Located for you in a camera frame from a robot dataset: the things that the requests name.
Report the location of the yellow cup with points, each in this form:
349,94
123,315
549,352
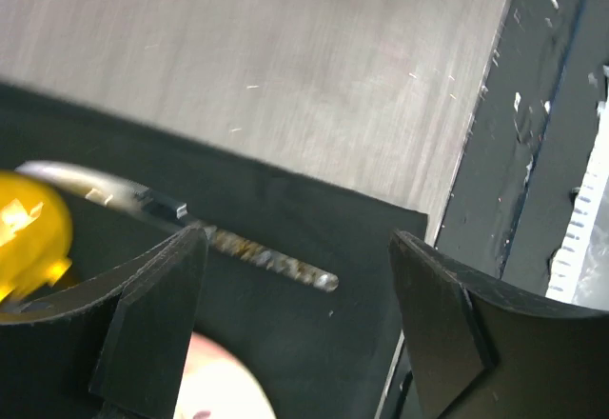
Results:
36,236

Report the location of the pink cream plate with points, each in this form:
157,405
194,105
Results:
215,384

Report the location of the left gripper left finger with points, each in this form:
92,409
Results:
112,347

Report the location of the white slotted cable duct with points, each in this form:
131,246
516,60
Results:
579,268

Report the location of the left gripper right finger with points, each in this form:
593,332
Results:
481,348

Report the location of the black cloth placemat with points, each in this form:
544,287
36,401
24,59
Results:
316,354

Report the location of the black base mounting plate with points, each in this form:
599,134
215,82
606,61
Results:
529,140

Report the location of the patterned handle knife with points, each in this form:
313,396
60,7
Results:
154,207

